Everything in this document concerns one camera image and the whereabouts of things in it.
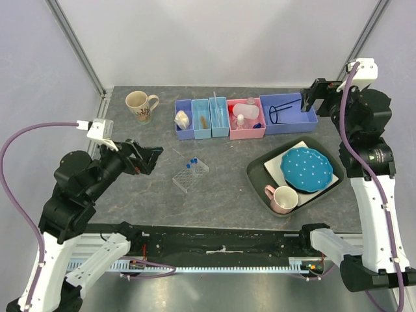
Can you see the light blue bin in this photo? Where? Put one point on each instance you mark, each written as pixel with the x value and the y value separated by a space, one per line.
pixel 204 133
pixel 222 131

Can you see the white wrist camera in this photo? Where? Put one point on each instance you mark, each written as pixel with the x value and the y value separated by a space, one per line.
pixel 99 131
pixel 365 74

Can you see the brown test tube brush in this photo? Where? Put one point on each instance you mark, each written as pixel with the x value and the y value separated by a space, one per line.
pixel 199 110

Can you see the dark green tray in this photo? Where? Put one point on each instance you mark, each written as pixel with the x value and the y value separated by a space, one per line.
pixel 259 178

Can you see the black metal ring stand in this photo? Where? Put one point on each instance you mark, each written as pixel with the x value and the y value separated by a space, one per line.
pixel 274 110

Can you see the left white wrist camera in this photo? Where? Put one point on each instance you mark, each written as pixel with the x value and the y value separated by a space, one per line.
pixel 99 131

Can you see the blue base measuring cylinder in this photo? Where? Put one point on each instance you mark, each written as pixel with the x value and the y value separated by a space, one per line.
pixel 257 125

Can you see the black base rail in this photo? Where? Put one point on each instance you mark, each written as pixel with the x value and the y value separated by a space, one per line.
pixel 198 247

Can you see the blue dotted plate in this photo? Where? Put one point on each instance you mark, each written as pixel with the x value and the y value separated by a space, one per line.
pixel 306 169

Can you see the pink bin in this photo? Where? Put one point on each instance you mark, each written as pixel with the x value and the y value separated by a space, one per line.
pixel 249 133

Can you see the glass dropper bottle white bulb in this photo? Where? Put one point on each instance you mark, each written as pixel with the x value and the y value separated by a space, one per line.
pixel 241 123

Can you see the pink mug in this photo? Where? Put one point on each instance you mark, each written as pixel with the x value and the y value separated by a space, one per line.
pixel 282 199

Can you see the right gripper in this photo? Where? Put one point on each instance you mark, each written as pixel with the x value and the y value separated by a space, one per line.
pixel 321 89

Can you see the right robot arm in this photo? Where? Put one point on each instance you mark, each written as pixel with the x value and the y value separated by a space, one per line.
pixel 369 163

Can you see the large purple bin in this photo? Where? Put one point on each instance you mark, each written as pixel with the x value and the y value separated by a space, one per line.
pixel 293 120

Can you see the right light blue bin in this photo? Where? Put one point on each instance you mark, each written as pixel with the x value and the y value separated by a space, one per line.
pixel 222 131

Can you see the left light blue bin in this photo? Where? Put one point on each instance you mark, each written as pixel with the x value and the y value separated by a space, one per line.
pixel 204 133

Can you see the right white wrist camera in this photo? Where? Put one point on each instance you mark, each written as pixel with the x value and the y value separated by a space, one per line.
pixel 365 74

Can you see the small purple bin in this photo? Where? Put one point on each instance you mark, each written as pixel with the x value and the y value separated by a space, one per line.
pixel 184 105

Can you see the beige patterned mug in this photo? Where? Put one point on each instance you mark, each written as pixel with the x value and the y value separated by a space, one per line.
pixel 142 105

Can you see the clear test tube rack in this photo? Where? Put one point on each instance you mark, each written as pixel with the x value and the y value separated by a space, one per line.
pixel 186 181

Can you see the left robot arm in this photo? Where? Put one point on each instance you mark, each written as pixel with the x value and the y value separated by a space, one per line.
pixel 65 216

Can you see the red cap wash bottle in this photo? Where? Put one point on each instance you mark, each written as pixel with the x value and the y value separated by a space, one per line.
pixel 250 112

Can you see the bag of white gloves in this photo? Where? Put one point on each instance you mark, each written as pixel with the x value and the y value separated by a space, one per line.
pixel 182 120

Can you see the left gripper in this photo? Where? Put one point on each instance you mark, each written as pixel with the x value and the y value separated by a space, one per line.
pixel 145 160

